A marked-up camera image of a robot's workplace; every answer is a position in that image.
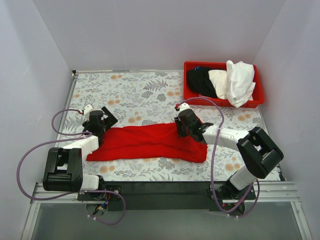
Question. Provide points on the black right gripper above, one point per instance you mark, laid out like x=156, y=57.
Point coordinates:
x=181, y=128

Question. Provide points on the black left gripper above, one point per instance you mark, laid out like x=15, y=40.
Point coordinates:
x=105, y=122

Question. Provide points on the red t shirt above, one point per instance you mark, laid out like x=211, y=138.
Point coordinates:
x=148, y=141

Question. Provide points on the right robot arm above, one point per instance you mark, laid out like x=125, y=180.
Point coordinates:
x=259, y=152

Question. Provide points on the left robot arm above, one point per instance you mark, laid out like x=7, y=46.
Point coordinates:
x=64, y=166

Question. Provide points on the floral patterned table mat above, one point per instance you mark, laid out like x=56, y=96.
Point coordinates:
x=137, y=99

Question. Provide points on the black t shirt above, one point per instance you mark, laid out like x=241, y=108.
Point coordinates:
x=199, y=82

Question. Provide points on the cream t shirt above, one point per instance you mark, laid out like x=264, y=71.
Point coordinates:
x=219, y=80

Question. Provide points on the white t shirt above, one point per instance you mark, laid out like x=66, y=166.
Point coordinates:
x=240, y=84

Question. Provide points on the red plastic bin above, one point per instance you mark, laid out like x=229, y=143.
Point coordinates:
x=197, y=99

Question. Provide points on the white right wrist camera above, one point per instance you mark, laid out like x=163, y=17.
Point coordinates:
x=181, y=107

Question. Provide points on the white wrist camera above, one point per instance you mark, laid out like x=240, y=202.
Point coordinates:
x=86, y=110
x=181, y=107

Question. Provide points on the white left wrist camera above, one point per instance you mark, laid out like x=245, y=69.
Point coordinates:
x=86, y=110

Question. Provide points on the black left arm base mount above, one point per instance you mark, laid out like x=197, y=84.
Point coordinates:
x=102, y=196

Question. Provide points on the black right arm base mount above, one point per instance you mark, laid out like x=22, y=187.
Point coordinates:
x=224, y=192

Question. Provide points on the aluminium table frame rail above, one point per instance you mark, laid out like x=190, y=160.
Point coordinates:
x=278, y=215

